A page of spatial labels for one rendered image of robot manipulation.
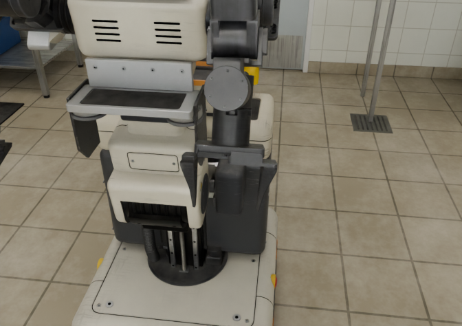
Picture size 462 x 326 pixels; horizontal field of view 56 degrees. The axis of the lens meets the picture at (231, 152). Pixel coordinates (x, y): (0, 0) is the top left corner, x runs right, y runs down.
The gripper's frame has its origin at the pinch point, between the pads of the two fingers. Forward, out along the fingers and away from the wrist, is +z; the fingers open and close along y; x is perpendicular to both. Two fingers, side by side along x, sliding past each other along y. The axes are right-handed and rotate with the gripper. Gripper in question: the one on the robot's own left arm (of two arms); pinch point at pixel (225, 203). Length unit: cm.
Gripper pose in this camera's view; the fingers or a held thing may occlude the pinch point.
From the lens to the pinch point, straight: 67.7
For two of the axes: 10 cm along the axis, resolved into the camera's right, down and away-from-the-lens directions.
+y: 10.0, 0.7, -0.1
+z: -0.7, 9.9, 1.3
